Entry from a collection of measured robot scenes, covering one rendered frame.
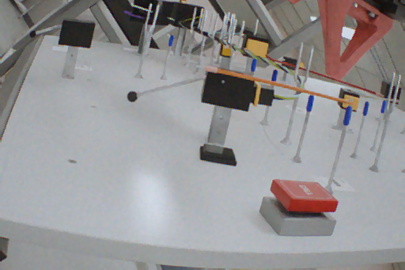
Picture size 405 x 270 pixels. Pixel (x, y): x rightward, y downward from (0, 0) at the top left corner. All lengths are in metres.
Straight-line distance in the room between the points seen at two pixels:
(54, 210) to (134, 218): 0.07
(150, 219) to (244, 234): 0.08
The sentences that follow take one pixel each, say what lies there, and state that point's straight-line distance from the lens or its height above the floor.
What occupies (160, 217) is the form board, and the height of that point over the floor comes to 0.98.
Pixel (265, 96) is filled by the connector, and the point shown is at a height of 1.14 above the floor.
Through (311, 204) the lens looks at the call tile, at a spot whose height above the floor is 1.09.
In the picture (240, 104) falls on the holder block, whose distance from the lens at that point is 0.68.
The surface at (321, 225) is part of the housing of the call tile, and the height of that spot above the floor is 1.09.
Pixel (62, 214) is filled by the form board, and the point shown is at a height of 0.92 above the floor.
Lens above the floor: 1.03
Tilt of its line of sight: 3 degrees up
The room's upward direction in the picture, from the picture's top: 56 degrees clockwise
